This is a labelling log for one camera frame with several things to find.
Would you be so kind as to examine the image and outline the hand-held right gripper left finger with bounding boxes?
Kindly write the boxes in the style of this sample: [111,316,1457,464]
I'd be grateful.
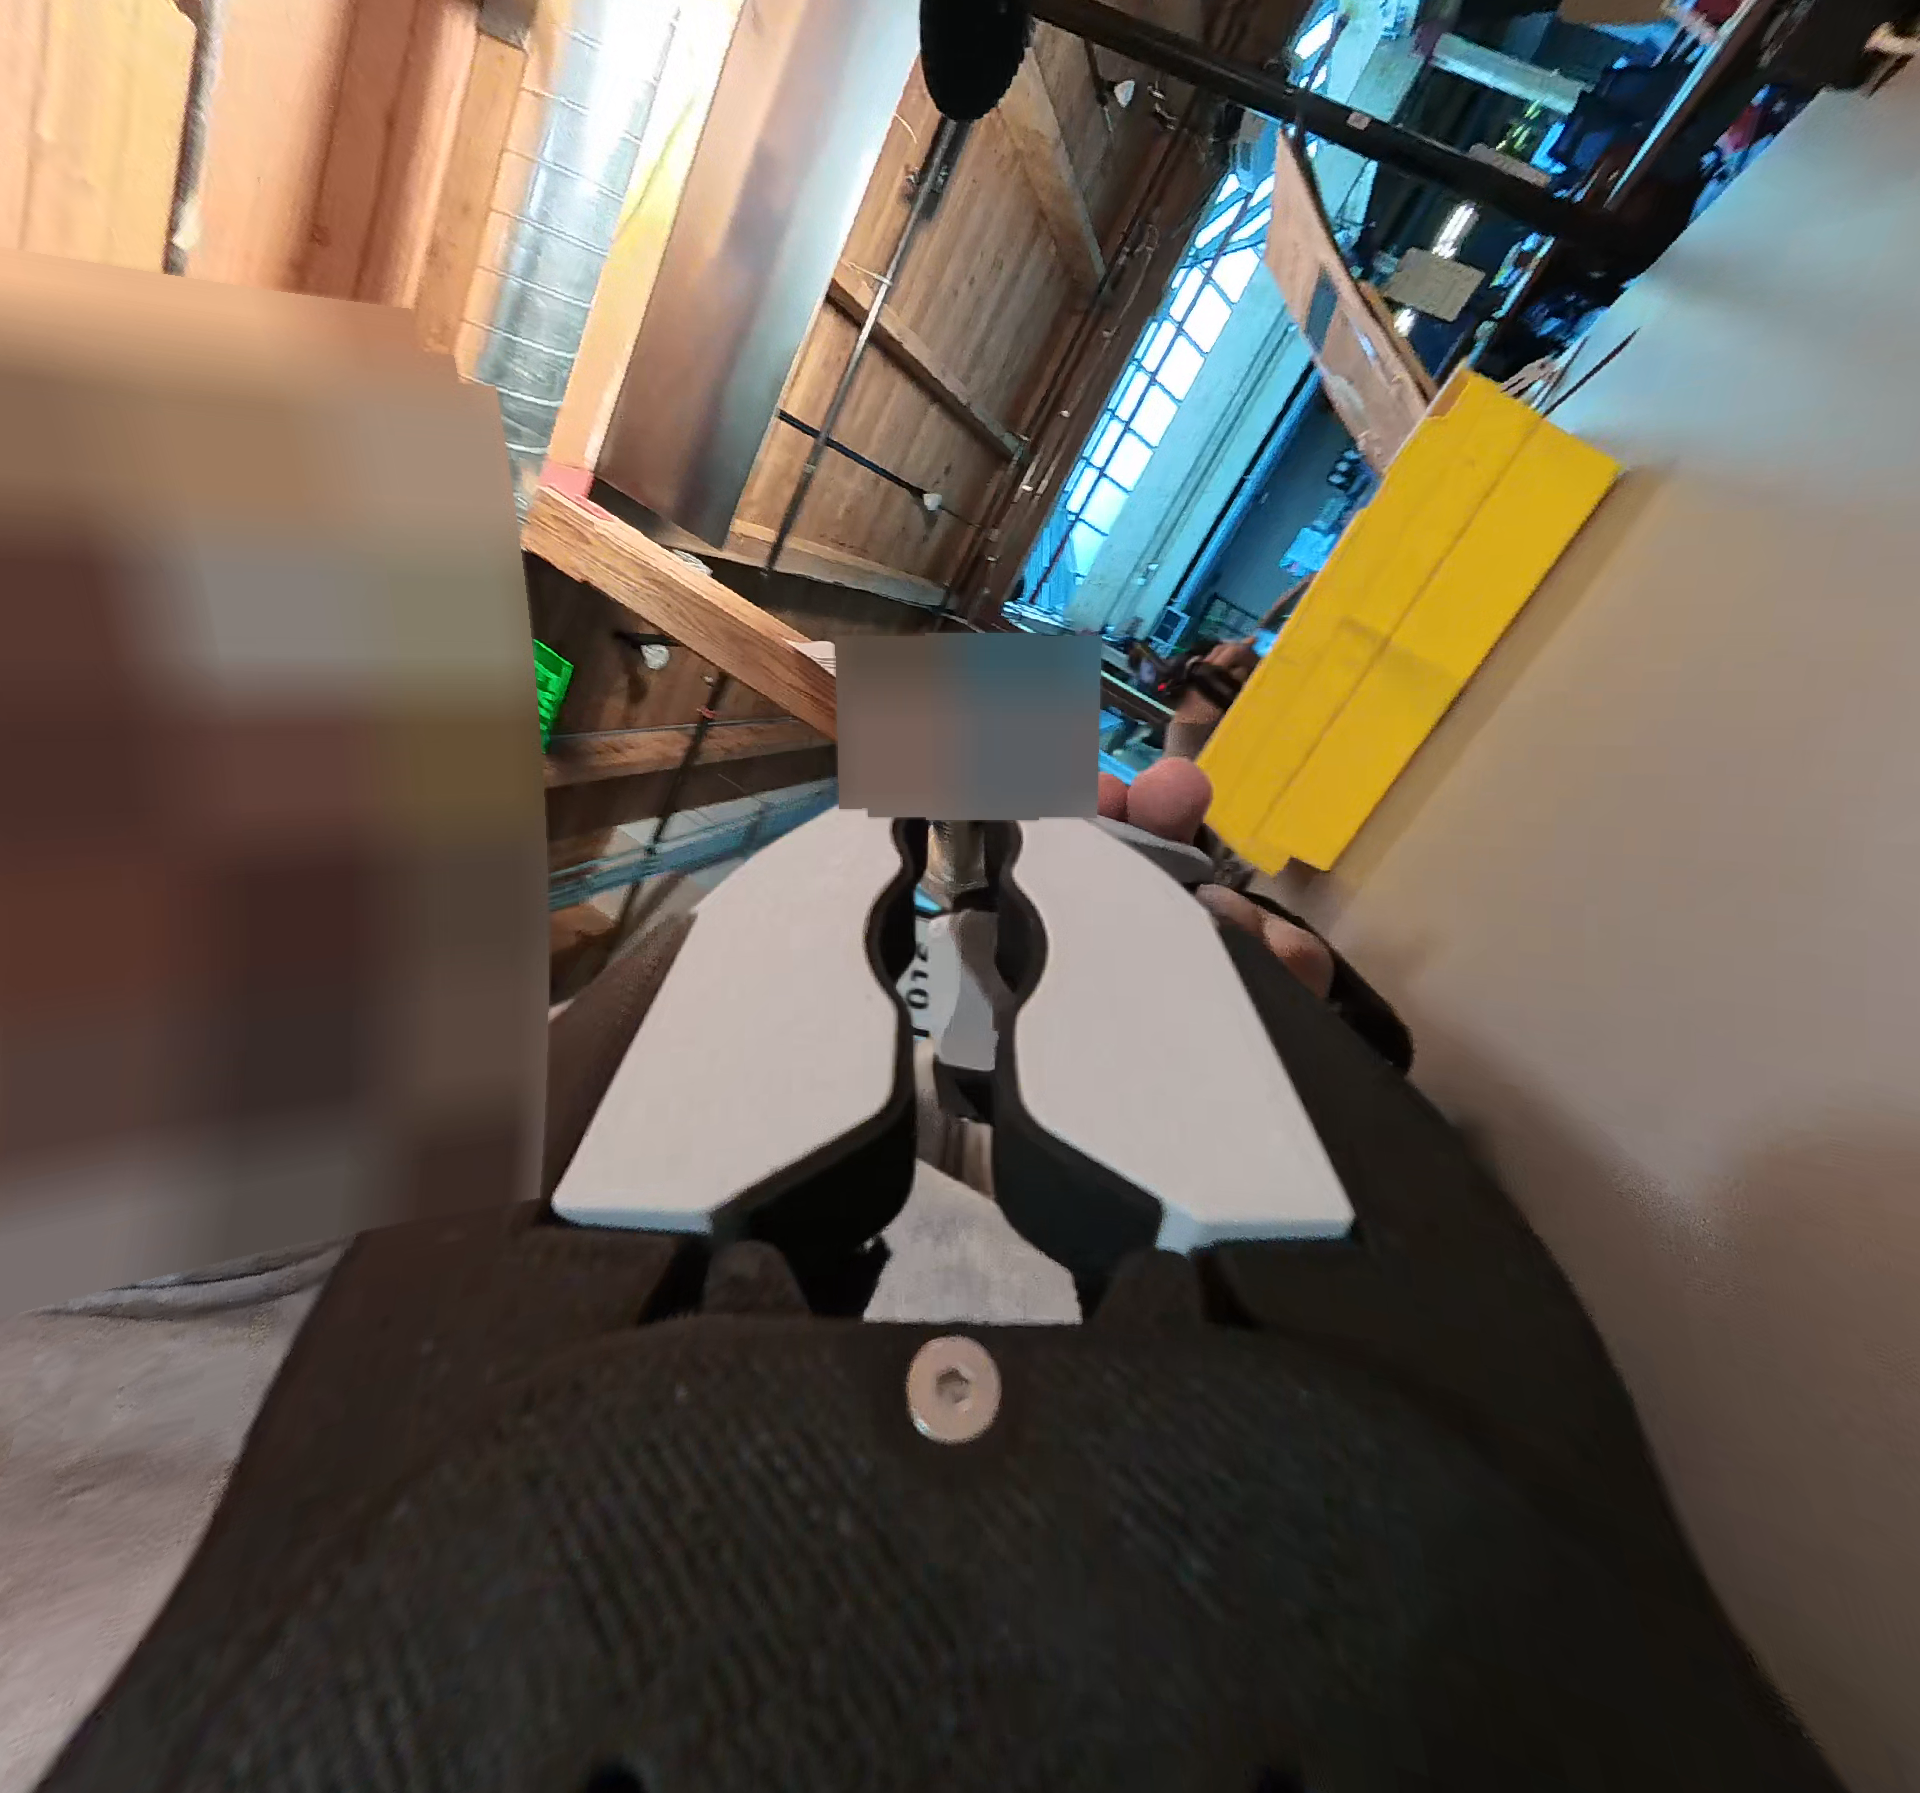
[547,813,920,1260]

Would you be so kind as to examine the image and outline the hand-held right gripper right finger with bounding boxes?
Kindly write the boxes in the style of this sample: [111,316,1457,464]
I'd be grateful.
[992,819,1362,1268]

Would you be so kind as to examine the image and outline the metal tool with white label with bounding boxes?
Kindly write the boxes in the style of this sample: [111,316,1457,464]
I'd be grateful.
[882,815,1029,1174]

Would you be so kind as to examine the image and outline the yellow plastic bin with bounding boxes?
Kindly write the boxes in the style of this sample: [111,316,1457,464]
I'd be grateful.
[1271,410,1629,877]
[1191,369,1536,842]

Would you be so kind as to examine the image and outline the grey desk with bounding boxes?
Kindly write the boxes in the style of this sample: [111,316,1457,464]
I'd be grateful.
[1266,15,1920,1793]

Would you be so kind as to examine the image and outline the person's left hand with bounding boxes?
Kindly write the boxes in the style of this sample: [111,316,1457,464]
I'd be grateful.
[1097,759,1340,1005]

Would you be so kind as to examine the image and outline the wooden beam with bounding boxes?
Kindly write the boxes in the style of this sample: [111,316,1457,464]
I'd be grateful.
[521,484,841,738]

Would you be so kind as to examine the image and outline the person's striped clothing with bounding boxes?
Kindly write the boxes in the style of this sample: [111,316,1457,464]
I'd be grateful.
[0,1161,1085,1793]

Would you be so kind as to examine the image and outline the silver air duct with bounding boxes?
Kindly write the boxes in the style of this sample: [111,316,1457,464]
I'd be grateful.
[476,0,707,521]

